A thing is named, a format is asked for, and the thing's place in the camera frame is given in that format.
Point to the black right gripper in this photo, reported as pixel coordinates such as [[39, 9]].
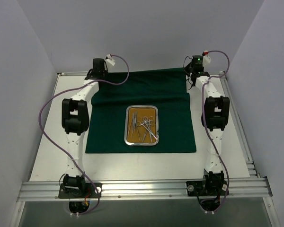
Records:
[[193, 79]]

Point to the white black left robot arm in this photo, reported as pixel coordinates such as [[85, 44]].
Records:
[[75, 116]]

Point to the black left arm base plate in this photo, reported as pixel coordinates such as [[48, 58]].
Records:
[[78, 188]]

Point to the aluminium front frame rail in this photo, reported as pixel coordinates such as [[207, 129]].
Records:
[[145, 190]]

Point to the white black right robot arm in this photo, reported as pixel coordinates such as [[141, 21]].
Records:
[[215, 110]]

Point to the aluminium right frame rail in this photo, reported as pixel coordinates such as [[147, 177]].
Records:
[[237, 156]]

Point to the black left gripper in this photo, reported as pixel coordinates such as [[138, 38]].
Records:
[[92, 75]]

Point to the steel tweezers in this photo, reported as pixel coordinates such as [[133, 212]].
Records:
[[133, 123]]

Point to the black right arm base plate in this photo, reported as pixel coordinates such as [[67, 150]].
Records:
[[210, 185]]

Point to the steel hemostat forceps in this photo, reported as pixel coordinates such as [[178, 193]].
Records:
[[138, 124]]

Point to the aluminium frame rail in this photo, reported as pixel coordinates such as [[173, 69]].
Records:
[[237, 156], [145, 190]]

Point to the dark green surgical cloth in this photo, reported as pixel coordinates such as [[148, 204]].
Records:
[[164, 89]]

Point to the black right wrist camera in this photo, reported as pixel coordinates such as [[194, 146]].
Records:
[[206, 58]]

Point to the steel tray with brown liner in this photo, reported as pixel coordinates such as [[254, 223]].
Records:
[[143, 110]]

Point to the steel surgical scissors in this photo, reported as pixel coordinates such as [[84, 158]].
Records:
[[147, 122]]

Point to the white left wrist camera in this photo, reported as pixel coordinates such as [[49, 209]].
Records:
[[109, 60]]

